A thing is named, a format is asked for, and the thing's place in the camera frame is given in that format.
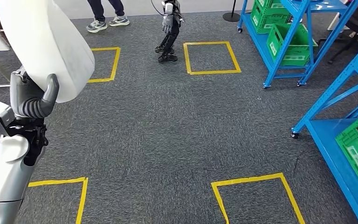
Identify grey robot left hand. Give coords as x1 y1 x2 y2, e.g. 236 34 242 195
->
9 66 60 119

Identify person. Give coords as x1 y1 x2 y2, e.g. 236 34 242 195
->
85 0 131 34

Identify black humanoid robot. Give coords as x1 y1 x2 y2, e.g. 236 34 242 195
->
150 0 186 63

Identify black stanchion with round base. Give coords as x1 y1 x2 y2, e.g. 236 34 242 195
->
222 0 241 22

